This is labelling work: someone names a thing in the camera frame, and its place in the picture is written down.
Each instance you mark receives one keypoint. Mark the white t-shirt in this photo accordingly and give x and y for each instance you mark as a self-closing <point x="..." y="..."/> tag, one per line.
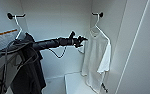
<point x="94" y="56"/>

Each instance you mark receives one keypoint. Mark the white label orange stripe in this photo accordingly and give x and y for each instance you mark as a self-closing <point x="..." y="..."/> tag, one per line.
<point x="1" y="43"/>

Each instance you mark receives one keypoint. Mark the white wardrobe body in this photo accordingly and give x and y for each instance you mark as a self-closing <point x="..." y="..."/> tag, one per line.
<point x="57" y="16"/>

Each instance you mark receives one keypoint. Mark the black wardrobe hook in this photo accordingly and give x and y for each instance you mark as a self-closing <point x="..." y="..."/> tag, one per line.
<point x="10" y="15"/>
<point x="100" y="14"/>

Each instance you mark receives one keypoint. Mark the black garment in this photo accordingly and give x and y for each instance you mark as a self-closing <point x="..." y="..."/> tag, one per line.
<point x="31" y="73"/>

